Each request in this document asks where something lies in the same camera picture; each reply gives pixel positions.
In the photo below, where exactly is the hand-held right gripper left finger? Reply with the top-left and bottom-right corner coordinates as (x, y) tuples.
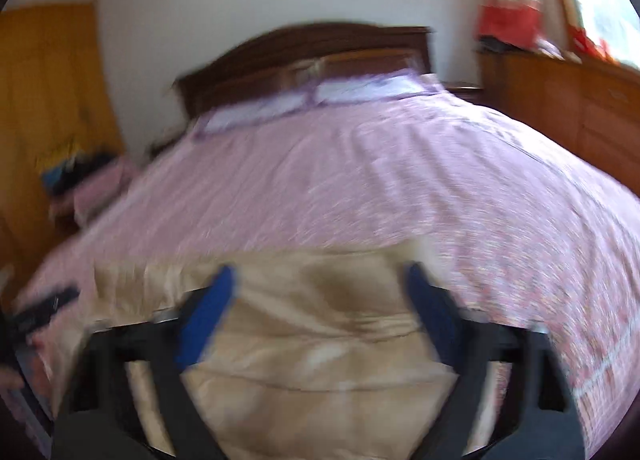
(52, 264), (237, 460)

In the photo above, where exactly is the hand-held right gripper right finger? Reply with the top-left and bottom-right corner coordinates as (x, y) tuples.
(395, 261), (587, 460)

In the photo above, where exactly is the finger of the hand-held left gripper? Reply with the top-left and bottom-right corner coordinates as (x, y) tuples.
(9, 286), (82, 337)

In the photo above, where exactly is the beige puffer jacket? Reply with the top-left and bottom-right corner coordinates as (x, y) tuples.
(94, 244), (463, 460)

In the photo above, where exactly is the pile of clothes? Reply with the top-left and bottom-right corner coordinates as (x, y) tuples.
(475, 35), (571, 60)

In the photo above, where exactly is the table with pink cloth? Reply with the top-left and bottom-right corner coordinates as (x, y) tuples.
(50, 160), (143, 231)

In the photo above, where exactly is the pink floral bedspread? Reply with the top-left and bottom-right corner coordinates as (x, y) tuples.
(10, 71), (640, 460)

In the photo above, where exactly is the black bag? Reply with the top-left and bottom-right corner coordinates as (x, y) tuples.
(50, 153), (118, 191)

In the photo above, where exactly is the purple frilled pillow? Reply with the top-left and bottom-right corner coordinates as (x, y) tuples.
(192, 93), (316, 137)
(312, 69), (436, 104)

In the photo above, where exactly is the yellow wooden wardrobe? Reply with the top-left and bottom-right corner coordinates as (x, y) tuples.
(0, 1), (126, 271)

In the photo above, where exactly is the long wooden drawer cabinet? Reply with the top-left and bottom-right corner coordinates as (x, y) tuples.
(477, 48), (640, 201)

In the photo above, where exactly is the dark wooden headboard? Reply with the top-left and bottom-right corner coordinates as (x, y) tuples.
(172, 23), (435, 118)

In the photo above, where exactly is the cream and red curtain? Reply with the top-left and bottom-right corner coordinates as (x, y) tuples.
(475, 0), (546, 51)

